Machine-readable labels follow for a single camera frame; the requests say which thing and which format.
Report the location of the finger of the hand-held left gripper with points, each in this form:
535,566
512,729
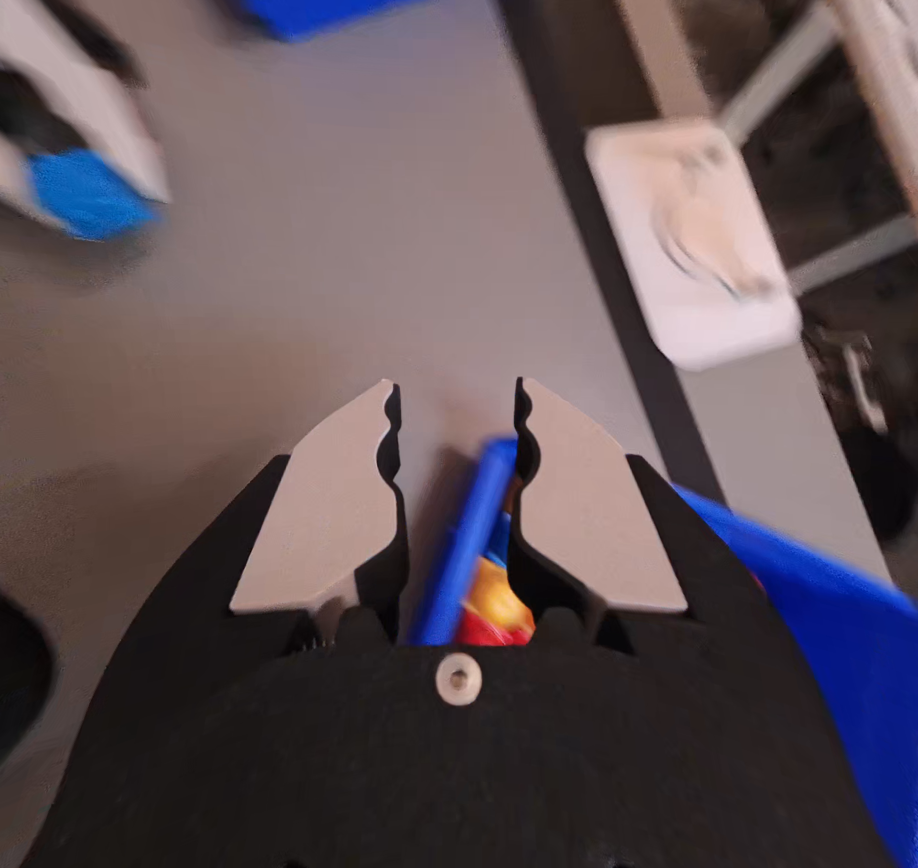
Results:
79,93
21,194

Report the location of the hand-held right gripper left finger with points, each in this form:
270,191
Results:
315,524

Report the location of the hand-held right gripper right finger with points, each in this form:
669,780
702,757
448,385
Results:
595,524

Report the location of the blue mega block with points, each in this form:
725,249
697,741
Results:
93,197

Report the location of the pile of mega blocks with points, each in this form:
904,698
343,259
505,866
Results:
495,602

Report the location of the black round stand base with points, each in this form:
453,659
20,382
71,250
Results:
882,488

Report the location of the white power strip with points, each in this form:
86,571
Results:
853,380

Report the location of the black textured pad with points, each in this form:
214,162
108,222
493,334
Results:
21,674

